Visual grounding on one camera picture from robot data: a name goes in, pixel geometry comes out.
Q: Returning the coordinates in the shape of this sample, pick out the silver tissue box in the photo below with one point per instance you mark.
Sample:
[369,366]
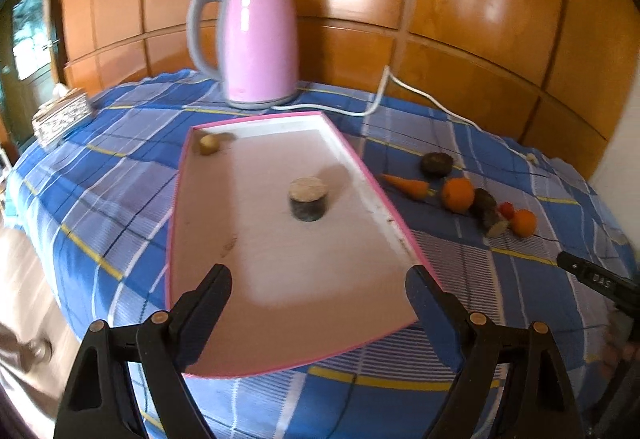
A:
[60,116]

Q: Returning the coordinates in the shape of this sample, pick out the dark brown round vegetable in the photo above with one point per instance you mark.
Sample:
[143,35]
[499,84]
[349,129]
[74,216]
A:
[436,164]

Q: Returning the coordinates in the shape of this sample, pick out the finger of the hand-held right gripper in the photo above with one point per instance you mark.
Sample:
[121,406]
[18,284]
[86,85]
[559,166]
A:
[595,276]

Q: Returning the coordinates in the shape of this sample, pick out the pink electric kettle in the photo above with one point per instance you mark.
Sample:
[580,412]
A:
[257,44]

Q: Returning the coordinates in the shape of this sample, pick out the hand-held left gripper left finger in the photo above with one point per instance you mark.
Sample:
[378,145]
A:
[200,324]

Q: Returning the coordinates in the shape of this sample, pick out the large orange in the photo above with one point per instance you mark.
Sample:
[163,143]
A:
[457,195]

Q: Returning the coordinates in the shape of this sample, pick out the blue plaid tablecloth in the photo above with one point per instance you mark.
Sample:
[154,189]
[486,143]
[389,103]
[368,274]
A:
[100,199]

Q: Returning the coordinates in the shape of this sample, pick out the pink-edged white tray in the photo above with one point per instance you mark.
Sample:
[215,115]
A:
[280,269]

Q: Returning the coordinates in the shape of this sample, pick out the small tan potato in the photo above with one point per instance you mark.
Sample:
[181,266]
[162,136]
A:
[208,144]

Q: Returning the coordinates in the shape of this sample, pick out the glass window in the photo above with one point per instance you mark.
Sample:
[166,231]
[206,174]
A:
[30,29]

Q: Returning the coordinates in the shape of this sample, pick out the orange carrot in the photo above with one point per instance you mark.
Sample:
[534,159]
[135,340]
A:
[412,186]

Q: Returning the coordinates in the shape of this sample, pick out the small orange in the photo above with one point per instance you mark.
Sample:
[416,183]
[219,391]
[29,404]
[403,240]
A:
[523,223]

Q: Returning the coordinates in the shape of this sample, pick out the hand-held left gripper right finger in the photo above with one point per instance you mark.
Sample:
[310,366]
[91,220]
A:
[430,314]

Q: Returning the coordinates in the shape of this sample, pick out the red tomato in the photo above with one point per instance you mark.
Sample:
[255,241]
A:
[506,210]

